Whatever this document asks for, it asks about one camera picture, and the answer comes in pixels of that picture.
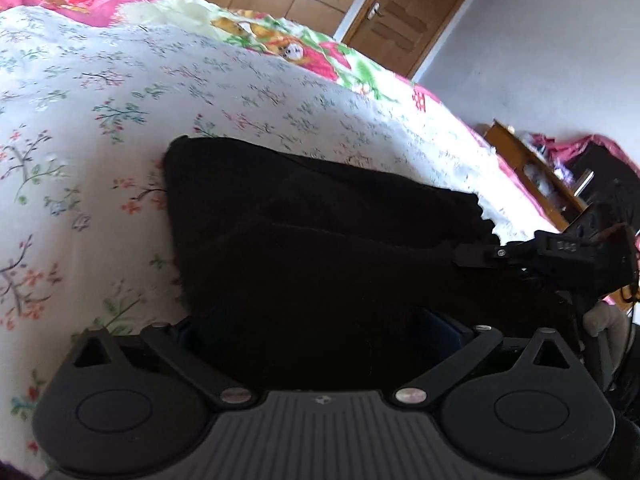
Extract black pants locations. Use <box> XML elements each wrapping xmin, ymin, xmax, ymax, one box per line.
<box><xmin>163</xmin><ymin>136</ymin><xmax>498</xmax><ymax>390</ymax></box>

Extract wooden side cabinet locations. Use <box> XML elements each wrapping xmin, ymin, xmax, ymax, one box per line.
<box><xmin>484</xmin><ymin>120</ymin><xmax>587</xmax><ymax>231</ymax></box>

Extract pink cloth on cabinet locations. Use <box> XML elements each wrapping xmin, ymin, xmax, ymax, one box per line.
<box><xmin>532</xmin><ymin>133</ymin><xmax>640</xmax><ymax>177</ymax></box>

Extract brown wooden door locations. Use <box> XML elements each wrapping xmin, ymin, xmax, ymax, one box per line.
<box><xmin>343</xmin><ymin>0</ymin><xmax>464</xmax><ymax>78</ymax></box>

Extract white floral bed sheet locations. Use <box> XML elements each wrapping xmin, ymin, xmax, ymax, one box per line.
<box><xmin>1</xmin><ymin>6</ymin><xmax>550</xmax><ymax>476</ymax></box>

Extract pink cartoon quilt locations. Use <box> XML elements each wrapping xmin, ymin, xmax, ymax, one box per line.
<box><xmin>0</xmin><ymin>0</ymin><xmax>557</xmax><ymax>233</ymax></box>

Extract silver door handle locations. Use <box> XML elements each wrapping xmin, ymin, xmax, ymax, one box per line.
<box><xmin>367</xmin><ymin>2</ymin><xmax>383</xmax><ymax>21</ymax></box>

